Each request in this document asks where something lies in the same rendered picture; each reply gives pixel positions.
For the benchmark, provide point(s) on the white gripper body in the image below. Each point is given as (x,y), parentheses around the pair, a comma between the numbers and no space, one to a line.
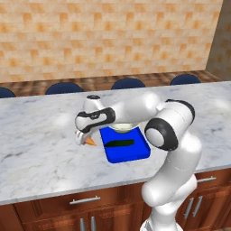
(80,137)

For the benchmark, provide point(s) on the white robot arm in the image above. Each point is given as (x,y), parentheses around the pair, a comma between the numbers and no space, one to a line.
(177,150)

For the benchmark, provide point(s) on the pale white bowl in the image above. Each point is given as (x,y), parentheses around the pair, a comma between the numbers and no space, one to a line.
(123,128)

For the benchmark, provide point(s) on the blue tray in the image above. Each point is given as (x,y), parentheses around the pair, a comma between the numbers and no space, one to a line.
(126,153)

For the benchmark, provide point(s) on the orange carrot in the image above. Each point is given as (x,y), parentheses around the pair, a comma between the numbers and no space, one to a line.
(91,142)

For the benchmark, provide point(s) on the dark blue stool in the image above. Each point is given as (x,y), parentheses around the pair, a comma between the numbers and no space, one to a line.
(5,93)
(128,83)
(185,79)
(63,88)

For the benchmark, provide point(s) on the wide wooden drawer front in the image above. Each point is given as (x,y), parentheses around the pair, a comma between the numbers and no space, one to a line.
(114,198)

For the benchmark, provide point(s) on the wooden cupboard door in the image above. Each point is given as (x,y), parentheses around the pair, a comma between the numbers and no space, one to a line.
(120,219)
(182,218)
(215,207)
(54,224)

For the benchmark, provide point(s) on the narrow wooden drawer front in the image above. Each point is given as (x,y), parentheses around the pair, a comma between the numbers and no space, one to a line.
(221,177)

